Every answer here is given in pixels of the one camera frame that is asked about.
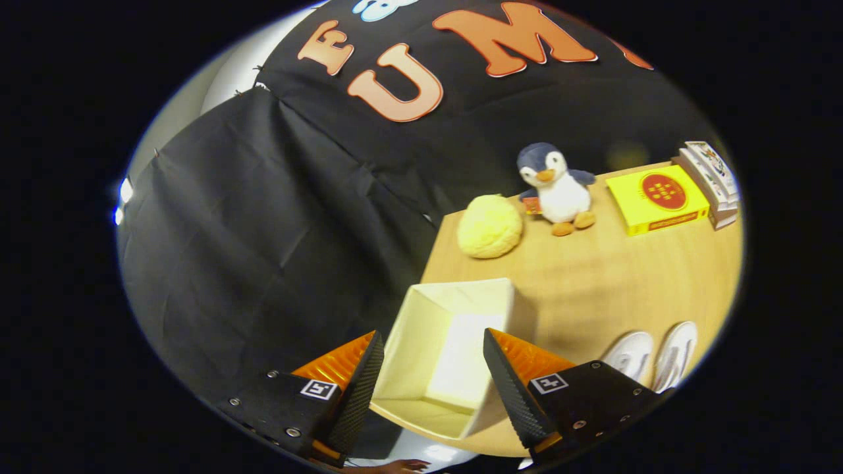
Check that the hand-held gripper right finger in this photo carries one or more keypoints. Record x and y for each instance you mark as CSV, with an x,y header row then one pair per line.
x,y
517,401

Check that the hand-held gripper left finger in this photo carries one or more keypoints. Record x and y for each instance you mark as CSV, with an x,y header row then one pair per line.
x,y
359,401

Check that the cream fabric storage box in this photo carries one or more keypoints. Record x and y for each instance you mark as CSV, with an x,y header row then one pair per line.
x,y
428,342

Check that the white canvas shoe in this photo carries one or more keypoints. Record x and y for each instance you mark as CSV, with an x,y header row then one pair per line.
x,y
677,352
629,355

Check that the yellow round plush cushion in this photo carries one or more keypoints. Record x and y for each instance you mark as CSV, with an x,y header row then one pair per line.
x,y
489,227

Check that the black backdrop cloth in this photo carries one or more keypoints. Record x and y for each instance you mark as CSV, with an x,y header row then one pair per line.
x,y
263,230

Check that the blue white penguin plush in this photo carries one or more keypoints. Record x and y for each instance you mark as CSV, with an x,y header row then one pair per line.
x,y
560,194

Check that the yellow book with red circle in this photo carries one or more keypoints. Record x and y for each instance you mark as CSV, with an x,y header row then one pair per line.
x,y
658,194

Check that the brown covered book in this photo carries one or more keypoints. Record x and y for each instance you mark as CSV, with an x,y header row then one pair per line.
x,y
721,219

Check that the thin white book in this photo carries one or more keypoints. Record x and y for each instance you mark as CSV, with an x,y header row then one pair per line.
x,y
708,183

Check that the white illustrated cover book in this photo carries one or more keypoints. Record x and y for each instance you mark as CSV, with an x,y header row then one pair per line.
x,y
712,161

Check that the fluorescent tube light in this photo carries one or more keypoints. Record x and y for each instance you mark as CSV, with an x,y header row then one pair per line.
x,y
124,194

